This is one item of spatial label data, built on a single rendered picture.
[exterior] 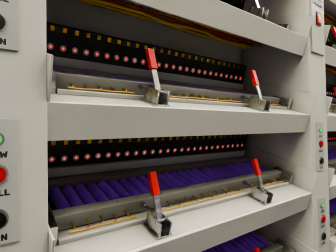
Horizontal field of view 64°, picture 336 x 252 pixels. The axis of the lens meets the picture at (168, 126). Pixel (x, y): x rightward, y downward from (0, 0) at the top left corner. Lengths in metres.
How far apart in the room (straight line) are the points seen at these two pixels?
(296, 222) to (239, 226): 0.28
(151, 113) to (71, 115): 0.11
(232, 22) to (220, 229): 0.37
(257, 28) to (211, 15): 0.13
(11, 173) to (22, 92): 0.08
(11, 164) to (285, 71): 0.67
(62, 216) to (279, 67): 0.64
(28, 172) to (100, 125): 0.10
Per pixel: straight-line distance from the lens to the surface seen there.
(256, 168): 0.60
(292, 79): 0.78
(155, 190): 0.42
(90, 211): 0.42
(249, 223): 0.57
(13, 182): 0.31
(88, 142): 0.50
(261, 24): 0.61
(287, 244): 0.82
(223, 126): 0.49
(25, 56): 0.32
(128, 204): 0.44
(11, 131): 0.31
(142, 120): 0.37
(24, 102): 0.31
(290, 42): 0.71
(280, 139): 0.78
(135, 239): 0.41
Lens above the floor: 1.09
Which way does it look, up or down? 1 degrees up
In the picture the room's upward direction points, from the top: 1 degrees counter-clockwise
